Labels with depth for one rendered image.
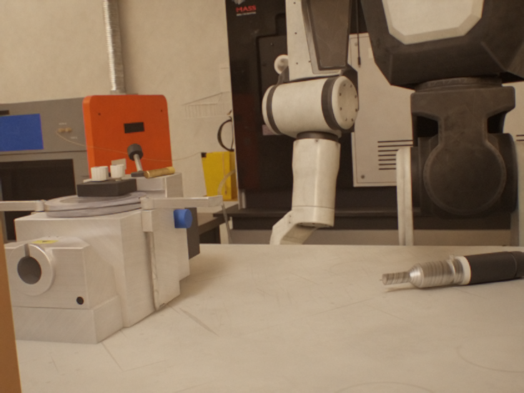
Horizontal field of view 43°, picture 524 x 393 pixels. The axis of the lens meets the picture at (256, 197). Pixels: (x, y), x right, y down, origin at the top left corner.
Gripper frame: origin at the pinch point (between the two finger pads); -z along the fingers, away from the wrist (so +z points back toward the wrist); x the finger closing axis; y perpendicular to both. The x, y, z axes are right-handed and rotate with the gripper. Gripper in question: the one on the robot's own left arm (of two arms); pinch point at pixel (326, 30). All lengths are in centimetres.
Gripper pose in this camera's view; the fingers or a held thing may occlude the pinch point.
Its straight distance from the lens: 51.1
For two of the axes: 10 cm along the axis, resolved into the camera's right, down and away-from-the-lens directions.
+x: 0.0, -1.3, 9.9
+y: -10.0, 0.7, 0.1
